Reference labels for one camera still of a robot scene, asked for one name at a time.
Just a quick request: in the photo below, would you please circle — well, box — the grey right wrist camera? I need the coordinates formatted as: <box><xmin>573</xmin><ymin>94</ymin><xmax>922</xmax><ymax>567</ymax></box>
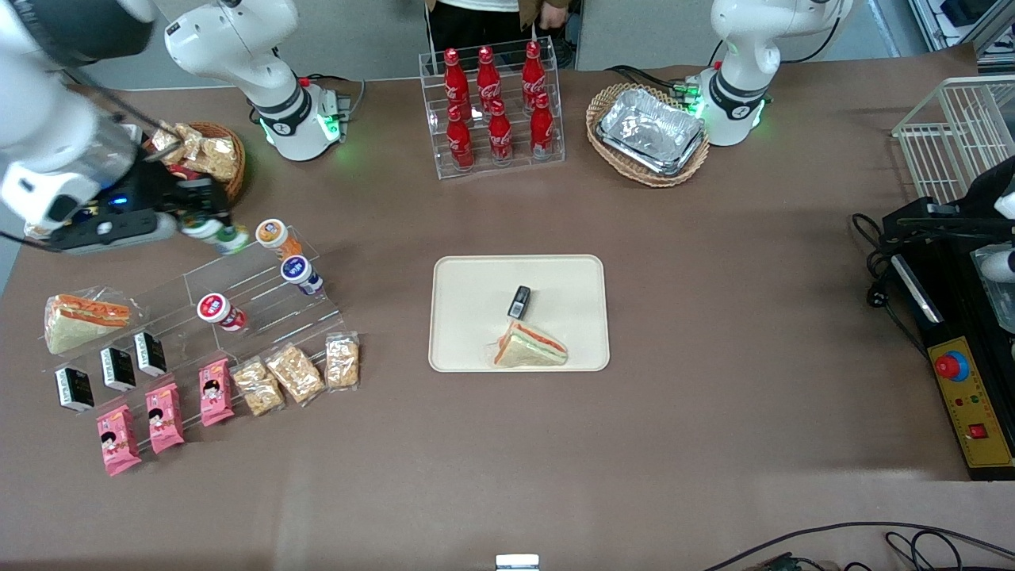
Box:
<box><xmin>48</xmin><ymin>213</ymin><xmax>179</xmax><ymax>255</ymax></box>

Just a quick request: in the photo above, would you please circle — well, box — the clear acrylic bottle rack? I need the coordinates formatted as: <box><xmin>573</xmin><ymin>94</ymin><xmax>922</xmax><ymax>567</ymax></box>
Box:
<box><xmin>418</xmin><ymin>36</ymin><xmax>566</xmax><ymax>180</ymax></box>

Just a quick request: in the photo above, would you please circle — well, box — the black cable with plug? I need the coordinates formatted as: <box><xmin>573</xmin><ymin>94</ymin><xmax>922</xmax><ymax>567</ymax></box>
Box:
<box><xmin>852</xmin><ymin>213</ymin><xmax>929</xmax><ymax>358</ymax></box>

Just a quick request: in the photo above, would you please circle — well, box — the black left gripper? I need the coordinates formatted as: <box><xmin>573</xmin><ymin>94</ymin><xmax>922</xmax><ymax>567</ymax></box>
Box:
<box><xmin>883</xmin><ymin>155</ymin><xmax>1015</xmax><ymax>243</ymax></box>

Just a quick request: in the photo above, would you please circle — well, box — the clear-wrapped peanut brittle bar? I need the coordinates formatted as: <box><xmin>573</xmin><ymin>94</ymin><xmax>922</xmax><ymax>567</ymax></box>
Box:
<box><xmin>325</xmin><ymin>331</ymin><xmax>361</xmax><ymax>392</ymax></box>
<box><xmin>232</xmin><ymin>357</ymin><xmax>286</xmax><ymax>418</ymax></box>
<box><xmin>265</xmin><ymin>343</ymin><xmax>327</xmax><ymax>406</ymax></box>

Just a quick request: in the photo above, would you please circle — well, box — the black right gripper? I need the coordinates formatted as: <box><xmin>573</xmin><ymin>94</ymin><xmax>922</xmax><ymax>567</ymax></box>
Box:
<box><xmin>75</xmin><ymin>163</ymin><xmax>236</xmax><ymax>232</ymax></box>

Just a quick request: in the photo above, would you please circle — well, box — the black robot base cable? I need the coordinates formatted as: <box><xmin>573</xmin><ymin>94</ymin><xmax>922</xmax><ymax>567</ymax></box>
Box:
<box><xmin>607</xmin><ymin>65</ymin><xmax>699</xmax><ymax>100</ymax></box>
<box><xmin>297</xmin><ymin>73</ymin><xmax>367</xmax><ymax>120</ymax></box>

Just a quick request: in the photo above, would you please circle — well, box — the round brown wicker basket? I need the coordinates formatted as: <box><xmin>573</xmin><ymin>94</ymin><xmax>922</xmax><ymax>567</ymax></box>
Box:
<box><xmin>143</xmin><ymin>121</ymin><xmax>247</xmax><ymax>209</ymax></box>

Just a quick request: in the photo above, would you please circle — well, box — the orange gum bottle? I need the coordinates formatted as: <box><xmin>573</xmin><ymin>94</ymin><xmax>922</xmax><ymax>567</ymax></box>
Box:
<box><xmin>255</xmin><ymin>219</ymin><xmax>304</xmax><ymax>259</ymax></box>

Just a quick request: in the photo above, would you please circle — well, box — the aluminium foil tray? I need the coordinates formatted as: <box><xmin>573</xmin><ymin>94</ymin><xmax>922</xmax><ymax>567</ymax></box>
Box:
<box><xmin>596</xmin><ymin>88</ymin><xmax>707</xmax><ymax>177</ymax></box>

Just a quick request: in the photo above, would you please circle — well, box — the wrapped triangle sandwich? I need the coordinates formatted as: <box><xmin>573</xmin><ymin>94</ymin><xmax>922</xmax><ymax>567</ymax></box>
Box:
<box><xmin>44</xmin><ymin>287</ymin><xmax>147</xmax><ymax>355</ymax></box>
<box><xmin>488</xmin><ymin>320</ymin><xmax>569</xmax><ymax>369</ymax></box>

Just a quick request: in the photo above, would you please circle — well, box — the black control box yellow panel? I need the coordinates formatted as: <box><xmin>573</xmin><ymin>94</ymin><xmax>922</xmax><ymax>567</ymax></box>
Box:
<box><xmin>888</xmin><ymin>238</ymin><xmax>1015</xmax><ymax>482</ymax></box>

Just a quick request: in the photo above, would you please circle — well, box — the cream plastic tray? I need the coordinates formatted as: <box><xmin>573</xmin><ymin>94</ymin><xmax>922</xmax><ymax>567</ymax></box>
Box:
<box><xmin>428</xmin><ymin>255</ymin><xmax>611</xmax><ymax>373</ymax></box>

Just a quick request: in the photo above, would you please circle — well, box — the person in dark trousers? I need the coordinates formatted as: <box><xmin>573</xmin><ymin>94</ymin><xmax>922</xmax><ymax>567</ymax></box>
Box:
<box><xmin>424</xmin><ymin>0</ymin><xmax>584</xmax><ymax>70</ymax></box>

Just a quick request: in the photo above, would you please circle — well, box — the oval light wicker basket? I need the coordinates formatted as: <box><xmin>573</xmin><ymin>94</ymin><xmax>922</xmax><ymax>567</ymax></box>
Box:
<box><xmin>586</xmin><ymin>83</ymin><xmax>711</xmax><ymax>188</ymax></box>

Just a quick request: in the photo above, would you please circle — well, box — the blue gum bottle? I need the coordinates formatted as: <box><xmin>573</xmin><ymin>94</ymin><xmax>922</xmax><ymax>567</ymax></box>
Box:
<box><xmin>281</xmin><ymin>255</ymin><xmax>324</xmax><ymax>296</ymax></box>

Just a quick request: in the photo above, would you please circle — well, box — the red gum bottle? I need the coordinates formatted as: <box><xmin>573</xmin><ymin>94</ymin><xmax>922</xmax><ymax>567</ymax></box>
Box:
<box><xmin>197</xmin><ymin>293</ymin><xmax>247</xmax><ymax>331</ymax></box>

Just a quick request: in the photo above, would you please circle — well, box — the aluminium frame shelf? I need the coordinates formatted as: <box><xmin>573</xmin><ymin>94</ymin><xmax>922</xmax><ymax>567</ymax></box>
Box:
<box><xmin>908</xmin><ymin>0</ymin><xmax>1015</xmax><ymax>58</ymax></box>

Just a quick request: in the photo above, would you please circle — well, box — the pink snack packet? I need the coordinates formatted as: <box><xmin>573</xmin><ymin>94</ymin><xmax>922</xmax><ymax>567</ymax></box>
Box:
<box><xmin>145</xmin><ymin>383</ymin><xmax>186</xmax><ymax>454</ymax></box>
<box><xmin>96</xmin><ymin>404</ymin><xmax>144</xmax><ymax>477</ymax></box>
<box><xmin>198</xmin><ymin>358</ymin><xmax>236</xmax><ymax>427</ymax></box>

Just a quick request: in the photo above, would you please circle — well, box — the clear acrylic stepped stand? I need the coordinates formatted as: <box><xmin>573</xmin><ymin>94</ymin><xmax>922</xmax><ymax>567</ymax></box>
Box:
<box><xmin>48</xmin><ymin>235</ymin><xmax>350</xmax><ymax>453</ymax></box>

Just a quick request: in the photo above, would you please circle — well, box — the red cola bottle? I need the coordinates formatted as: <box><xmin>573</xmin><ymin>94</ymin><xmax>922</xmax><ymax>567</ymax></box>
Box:
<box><xmin>521</xmin><ymin>40</ymin><xmax>548</xmax><ymax>108</ymax></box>
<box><xmin>446</xmin><ymin>105</ymin><xmax>475</xmax><ymax>171</ymax></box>
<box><xmin>443</xmin><ymin>48</ymin><xmax>470</xmax><ymax>120</ymax></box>
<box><xmin>530</xmin><ymin>93</ymin><xmax>555</xmax><ymax>159</ymax></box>
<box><xmin>477</xmin><ymin>46</ymin><xmax>503</xmax><ymax>112</ymax></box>
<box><xmin>488</xmin><ymin>99</ymin><xmax>513</xmax><ymax>165</ymax></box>

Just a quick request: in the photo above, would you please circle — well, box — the long black cable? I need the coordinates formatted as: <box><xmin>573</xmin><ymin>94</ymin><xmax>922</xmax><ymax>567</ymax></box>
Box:
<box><xmin>702</xmin><ymin>521</ymin><xmax>1015</xmax><ymax>571</ymax></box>

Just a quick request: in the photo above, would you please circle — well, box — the green gum bottle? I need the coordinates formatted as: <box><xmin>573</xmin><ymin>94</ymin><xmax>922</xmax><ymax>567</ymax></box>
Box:
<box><xmin>181</xmin><ymin>218</ymin><xmax>251</xmax><ymax>256</ymax></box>

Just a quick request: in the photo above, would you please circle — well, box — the white wire basket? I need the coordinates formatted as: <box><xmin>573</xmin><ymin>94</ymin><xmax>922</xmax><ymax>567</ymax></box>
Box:
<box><xmin>892</xmin><ymin>75</ymin><xmax>1015</xmax><ymax>207</ymax></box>

